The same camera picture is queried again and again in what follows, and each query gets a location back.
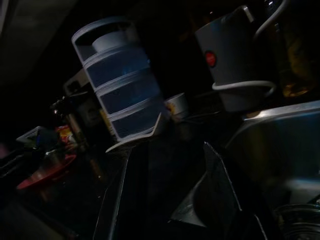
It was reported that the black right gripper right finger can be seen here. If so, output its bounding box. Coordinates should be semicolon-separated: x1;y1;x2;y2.
203;141;270;240

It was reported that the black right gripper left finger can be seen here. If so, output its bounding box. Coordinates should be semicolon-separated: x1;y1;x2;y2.
93;146;151;240

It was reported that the steel cooking pot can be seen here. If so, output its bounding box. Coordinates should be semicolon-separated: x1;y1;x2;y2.
273;203;320;240

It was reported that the stainless steel sink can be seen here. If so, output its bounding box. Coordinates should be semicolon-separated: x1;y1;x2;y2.
169;99;320;240

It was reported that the pink round plate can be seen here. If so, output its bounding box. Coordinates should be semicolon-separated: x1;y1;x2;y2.
16;153;77;190

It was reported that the red yellow snack packet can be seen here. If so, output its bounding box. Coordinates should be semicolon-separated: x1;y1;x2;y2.
54;124;76;151

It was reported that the steel thermos jug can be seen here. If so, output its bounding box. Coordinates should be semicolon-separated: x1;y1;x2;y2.
63;107;87;150

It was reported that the white printed mug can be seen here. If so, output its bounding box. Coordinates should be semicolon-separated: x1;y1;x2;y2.
163;92;190;118

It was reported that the grey kettle with red badge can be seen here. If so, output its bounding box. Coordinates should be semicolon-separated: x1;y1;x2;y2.
194;5;277;112

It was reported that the white plastic basket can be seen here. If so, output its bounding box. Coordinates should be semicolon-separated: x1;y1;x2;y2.
16;126;42;143

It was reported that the white plastic drawer tower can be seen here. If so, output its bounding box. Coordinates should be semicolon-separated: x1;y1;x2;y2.
71;21;173;141

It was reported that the yellow oil bottle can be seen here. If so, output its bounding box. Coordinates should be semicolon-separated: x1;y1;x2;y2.
274;19;320;98

